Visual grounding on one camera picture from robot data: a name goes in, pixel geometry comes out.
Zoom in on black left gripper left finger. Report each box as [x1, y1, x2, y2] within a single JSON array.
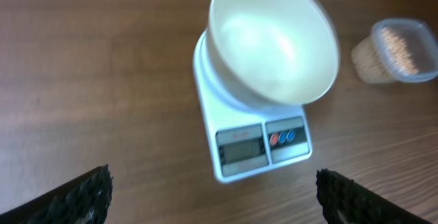
[[1, 164, 113, 224]]

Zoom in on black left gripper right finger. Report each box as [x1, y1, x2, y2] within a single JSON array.
[[316, 169, 430, 224]]

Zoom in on clear plastic container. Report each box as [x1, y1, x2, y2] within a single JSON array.
[[351, 18, 437, 84]]

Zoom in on yellow soybeans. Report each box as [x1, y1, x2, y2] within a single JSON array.
[[351, 27, 420, 84]]

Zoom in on white bowl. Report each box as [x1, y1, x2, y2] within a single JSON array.
[[206, 0, 340, 105]]

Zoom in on white digital kitchen scale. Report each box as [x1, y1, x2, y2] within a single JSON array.
[[193, 33, 313, 184]]

